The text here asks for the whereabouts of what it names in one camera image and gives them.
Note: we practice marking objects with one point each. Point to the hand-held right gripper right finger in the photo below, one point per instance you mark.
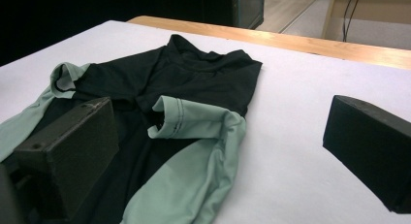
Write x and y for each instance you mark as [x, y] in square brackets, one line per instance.
[374, 149]

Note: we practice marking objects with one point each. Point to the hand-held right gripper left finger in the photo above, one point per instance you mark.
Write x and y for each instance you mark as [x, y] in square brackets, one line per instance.
[71, 153]

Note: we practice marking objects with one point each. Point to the black and green shirt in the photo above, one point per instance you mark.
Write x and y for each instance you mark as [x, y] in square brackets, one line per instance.
[194, 78]

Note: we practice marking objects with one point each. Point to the white table cover board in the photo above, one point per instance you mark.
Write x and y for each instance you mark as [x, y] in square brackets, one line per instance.
[290, 153]

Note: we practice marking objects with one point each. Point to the wooden table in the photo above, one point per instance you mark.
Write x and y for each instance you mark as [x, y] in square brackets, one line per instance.
[290, 41]

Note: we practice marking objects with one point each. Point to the black curtain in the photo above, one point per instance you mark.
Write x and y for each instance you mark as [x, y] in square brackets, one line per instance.
[64, 10]

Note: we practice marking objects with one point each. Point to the black cabinet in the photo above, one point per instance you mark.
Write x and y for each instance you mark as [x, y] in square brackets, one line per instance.
[248, 7]

